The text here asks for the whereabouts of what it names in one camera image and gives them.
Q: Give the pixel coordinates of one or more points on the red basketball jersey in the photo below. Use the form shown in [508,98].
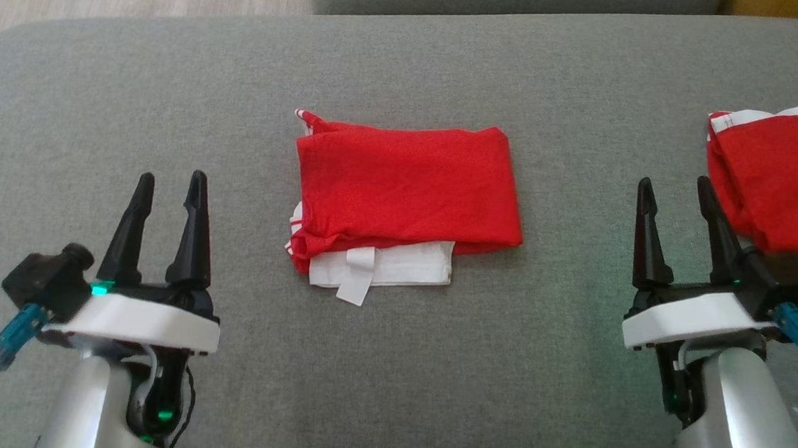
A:
[409,182]

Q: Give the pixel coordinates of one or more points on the grey sofa seat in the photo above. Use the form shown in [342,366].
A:
[429,383]

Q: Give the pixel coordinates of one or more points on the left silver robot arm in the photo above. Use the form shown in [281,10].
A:
[86,399]

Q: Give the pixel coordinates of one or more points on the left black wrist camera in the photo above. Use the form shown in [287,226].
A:
[45,282]

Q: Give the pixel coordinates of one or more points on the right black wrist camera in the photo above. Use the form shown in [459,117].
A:
[782,283]

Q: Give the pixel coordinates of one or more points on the red shorts white trim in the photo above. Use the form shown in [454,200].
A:
[794,184]

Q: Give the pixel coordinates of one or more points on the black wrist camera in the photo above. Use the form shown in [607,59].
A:
[45,282]
[782,283]

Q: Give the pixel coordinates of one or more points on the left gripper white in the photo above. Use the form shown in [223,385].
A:
[142,318]

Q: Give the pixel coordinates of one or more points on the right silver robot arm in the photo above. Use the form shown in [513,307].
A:
[739,422]

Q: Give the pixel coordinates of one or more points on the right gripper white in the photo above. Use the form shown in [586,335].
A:
[691,315]

